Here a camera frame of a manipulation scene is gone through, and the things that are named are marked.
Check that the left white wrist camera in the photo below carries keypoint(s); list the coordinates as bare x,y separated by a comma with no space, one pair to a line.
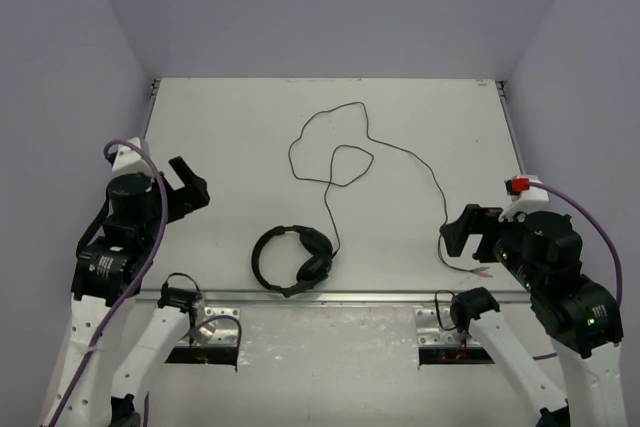
125,161

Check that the metal base bracket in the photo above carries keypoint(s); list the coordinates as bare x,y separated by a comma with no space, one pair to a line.
431,331
222,331

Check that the right metal base bracket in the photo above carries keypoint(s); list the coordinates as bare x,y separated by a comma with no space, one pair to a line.
431,331

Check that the left metal base bracket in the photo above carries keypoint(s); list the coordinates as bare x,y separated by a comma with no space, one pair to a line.
222,331

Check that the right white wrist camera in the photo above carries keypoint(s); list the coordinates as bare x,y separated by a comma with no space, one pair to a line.
525,197

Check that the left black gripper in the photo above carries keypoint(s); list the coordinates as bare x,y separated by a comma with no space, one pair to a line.
185,192

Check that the black headphones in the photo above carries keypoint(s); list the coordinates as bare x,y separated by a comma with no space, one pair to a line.
292,260

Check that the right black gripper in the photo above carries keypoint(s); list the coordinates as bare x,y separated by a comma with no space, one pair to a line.
473,220

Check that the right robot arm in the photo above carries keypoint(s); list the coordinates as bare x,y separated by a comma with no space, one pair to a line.
581,317

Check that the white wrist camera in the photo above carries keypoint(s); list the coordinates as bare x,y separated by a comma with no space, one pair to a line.
525,197
125,161

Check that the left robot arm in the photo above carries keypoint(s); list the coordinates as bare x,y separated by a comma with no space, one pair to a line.
101,383

